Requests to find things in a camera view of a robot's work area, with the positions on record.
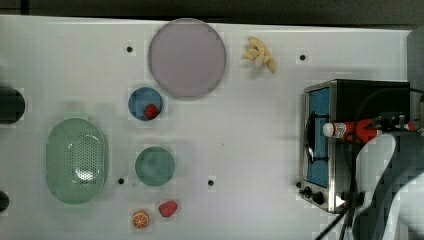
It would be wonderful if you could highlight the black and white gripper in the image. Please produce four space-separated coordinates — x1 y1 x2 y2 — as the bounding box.
372 112 415 132

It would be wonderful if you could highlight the red ketchup bottle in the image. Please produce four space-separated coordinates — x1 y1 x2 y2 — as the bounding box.
322 119 417 143

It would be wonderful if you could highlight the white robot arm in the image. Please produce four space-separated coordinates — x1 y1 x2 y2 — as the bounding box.
348 113 423 240

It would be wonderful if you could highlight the black toaster oven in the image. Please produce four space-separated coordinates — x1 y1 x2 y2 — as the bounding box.
298 79 410 213

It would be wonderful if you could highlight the yellow banana peel toy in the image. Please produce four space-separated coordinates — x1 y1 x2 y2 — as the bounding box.
242 37 276 73

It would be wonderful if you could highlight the grey round plate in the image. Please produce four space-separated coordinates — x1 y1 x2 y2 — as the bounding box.
148 18 226 98

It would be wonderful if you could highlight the red toy strawberry on table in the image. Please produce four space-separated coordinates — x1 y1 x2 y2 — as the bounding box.
158 200 178 218

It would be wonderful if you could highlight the red strawberry in bowl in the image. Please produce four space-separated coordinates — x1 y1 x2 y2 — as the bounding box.
144 104 159 119

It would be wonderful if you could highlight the green mug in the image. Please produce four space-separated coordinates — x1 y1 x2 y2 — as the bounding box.
135 146 176 186

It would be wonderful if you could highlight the blue small bowl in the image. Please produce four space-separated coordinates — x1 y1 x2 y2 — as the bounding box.
128 87 163 121

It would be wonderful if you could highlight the orange slice toy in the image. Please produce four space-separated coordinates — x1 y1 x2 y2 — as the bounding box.
132 210 150 229

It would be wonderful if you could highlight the green perforated colander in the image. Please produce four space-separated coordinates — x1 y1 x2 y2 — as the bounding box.
46 118 107 205

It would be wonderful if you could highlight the black pan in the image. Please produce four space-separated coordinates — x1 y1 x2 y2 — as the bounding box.
0 87 25 124

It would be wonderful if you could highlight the dark grey object at edge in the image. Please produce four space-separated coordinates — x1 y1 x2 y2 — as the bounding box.
0 191 10 212

